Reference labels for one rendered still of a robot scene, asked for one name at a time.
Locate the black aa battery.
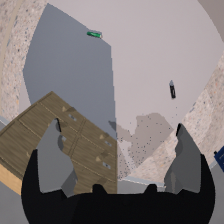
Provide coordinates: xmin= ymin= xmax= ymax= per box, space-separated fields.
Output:
xmin=170 ymin=85 xmax=176 ymax=99

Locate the wooden chest of drawers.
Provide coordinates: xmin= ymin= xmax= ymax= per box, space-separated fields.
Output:
xmin=0 ymin=91 xmax=117 ymax=195

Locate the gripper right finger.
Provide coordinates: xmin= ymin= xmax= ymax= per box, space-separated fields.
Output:
xmin=164 ymin=123 xmax=215 ymax=224

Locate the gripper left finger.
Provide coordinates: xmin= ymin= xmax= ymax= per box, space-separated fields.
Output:
xmin=21 ymin=118 xmax=78 ymax=224

